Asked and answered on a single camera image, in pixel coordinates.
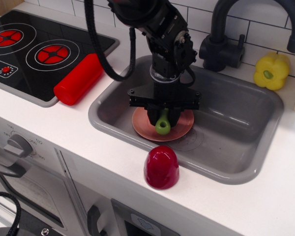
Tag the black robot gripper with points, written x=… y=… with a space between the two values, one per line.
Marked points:
x=173 y=93

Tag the green handled metal spatula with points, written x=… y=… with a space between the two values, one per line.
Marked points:
x=163 y=126

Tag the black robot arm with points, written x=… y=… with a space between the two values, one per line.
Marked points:
x=172 y=51

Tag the pink plastic plate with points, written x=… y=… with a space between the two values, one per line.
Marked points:
x=184 y=123

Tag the grey toy sink basin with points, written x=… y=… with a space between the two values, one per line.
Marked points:
x=229 y=138

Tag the dark red plastic dome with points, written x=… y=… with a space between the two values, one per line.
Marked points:
x=161 y=169

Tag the black toy faucet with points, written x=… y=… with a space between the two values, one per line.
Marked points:
x=215 y=49

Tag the red plastic cylinder bottle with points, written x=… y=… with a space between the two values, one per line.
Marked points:
x=75 y=84

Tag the grey dishwasher front panel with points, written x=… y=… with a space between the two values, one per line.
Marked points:
x=133 y=223

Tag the yellow toy bell pepper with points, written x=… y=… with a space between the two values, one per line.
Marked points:
x=271 y=71

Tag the toy oven door window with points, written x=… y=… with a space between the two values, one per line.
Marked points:
x=40 y=191

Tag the black toy stovetop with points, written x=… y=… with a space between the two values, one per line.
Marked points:
x=36 y=54

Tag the grey oven knob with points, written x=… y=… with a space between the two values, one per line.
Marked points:
x=18 y=146

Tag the dark cabinet door handle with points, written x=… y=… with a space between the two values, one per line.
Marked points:
x=93 y=216

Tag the grey oven door handle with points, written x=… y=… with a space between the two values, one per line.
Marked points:
x=12 y=166

